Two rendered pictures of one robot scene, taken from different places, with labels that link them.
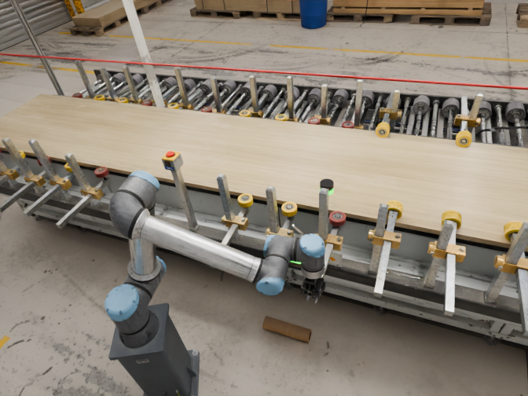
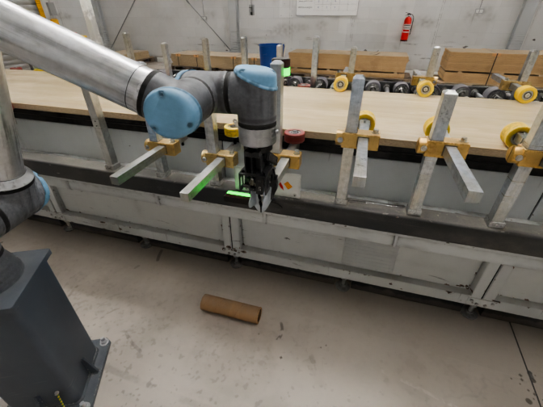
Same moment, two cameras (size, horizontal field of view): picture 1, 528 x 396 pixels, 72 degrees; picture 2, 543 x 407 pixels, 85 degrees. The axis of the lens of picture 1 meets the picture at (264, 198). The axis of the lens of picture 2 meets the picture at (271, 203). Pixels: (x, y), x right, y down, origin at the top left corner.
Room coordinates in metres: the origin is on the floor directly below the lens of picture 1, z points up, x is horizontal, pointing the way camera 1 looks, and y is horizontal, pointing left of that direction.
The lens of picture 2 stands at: (0.18, -0.06, 1.30)
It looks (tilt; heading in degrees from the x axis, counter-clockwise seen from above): 33 degrees down; 350
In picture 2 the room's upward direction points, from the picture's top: straight up
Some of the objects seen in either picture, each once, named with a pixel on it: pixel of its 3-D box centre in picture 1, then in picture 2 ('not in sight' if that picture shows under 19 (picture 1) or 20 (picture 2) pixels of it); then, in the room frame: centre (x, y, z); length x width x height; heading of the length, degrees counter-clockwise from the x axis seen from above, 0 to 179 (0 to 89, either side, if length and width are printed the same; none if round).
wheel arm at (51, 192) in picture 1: (53, 192); not in sight; (1.86, 1.31, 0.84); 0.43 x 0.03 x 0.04; 153
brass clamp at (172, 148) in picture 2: (235, 221); (162, 146); (1.38, 0.17, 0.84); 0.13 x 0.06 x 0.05; 63
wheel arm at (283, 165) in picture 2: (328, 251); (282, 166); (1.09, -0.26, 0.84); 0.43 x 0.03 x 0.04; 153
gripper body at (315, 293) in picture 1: (312, 281); (257, 166); (0.85, -0.15, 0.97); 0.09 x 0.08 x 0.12; 153
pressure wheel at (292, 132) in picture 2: (337, 223); (294, 144); (1.25, -0.35, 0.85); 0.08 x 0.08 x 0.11
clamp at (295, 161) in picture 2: (328, 240); (282, 157); (1.15, -0.28, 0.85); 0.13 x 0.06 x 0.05; 63
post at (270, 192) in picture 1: (274, 224); (212, 140); (1.27, -0.03, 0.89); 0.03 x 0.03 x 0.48; 63
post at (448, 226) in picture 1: (436, 261); (426, 168); (0.94, -0.70, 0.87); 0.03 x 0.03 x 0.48; 63
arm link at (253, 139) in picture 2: (313, 267); (258, 134); (0.86, -0.15, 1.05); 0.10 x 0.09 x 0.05; 63
